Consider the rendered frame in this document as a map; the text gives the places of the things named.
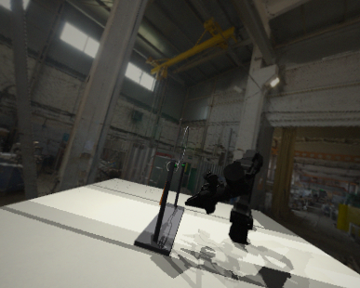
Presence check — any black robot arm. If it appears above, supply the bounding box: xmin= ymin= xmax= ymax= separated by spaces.
xmin=202 ymin=150 xmax=263 ymax=245

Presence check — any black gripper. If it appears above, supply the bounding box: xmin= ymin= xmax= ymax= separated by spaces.
xmin=185 ymin=181 xmax=232 ymax=215

